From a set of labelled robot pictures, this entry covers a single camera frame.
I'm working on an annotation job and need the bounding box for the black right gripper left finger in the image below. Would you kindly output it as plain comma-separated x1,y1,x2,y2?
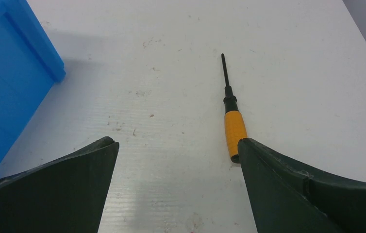
0,136,119,233

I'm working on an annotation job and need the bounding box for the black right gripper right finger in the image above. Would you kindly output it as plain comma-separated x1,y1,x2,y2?
238,138,366,233

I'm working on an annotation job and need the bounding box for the orange black screwdriver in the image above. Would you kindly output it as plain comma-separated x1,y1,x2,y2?
221,53,248,164

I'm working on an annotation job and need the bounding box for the blue plastic bin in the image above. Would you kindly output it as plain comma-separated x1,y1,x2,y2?
0,0,66,163

